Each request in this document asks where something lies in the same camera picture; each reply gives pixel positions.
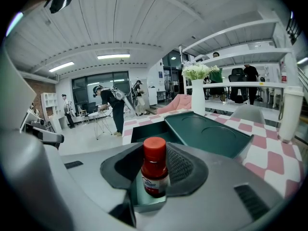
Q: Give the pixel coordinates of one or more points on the white flat panel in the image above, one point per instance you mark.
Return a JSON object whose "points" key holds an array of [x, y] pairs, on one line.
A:
{"points": [[14, 97]]}

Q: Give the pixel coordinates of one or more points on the white round table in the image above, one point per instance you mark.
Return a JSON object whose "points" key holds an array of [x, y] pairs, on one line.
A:
{"points": [[99, 115]]}

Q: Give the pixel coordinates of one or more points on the grey black device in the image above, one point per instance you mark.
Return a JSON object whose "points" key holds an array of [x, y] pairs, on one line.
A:
{"points": [[45, 135]]}

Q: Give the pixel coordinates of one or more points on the black office chair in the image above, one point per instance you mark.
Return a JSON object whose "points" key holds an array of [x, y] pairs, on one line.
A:
{"points": [[238, 88]]}

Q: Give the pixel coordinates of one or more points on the pink white checkered tablecloth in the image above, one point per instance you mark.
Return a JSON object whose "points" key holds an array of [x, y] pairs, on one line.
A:
{"points": [[272, 157]]}

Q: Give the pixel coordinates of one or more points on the red fire extinguisher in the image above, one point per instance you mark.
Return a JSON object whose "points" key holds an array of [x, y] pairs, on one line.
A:
{"points": [[284, 74]]}

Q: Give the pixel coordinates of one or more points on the white bookshelf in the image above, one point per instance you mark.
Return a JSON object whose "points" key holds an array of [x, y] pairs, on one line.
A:
{"points": [[49, 105]]}

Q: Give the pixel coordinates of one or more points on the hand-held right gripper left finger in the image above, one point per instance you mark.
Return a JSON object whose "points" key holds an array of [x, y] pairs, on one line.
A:
{"points": [[91, 170]]}

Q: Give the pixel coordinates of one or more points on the pink cloth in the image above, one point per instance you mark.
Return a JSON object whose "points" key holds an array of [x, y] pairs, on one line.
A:
{"points": [[176, 103]]}

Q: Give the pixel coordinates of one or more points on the dark green box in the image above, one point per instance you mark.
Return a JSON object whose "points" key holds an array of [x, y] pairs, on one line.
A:
{"points": [[204, 133]]}

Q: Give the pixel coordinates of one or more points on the grey chair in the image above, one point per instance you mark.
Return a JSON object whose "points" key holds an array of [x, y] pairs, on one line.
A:
{"points": [[249, 114]]}

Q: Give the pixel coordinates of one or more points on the small red-capped bottle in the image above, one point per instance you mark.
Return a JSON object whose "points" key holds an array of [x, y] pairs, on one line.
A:
{"points": [[154, 167]]}

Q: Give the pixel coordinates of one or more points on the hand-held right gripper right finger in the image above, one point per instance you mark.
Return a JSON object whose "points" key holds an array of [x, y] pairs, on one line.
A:
{"points": [[211, 189]]}

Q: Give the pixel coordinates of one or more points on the white flower bouquet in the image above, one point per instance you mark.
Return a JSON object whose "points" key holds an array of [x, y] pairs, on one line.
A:
{"points": [[196, 71]]}

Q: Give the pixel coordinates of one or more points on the long ceiling light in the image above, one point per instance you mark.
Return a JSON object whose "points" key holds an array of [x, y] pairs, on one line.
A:
{"points": [[61, 67], [113, 56]]}

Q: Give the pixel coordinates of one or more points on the white shelf rack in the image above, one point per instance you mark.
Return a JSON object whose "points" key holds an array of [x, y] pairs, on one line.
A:
{"points": [[240, 56]]}

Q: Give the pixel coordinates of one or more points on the white vase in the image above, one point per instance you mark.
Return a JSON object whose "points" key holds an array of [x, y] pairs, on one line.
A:
{"points": [[198, 97]]}

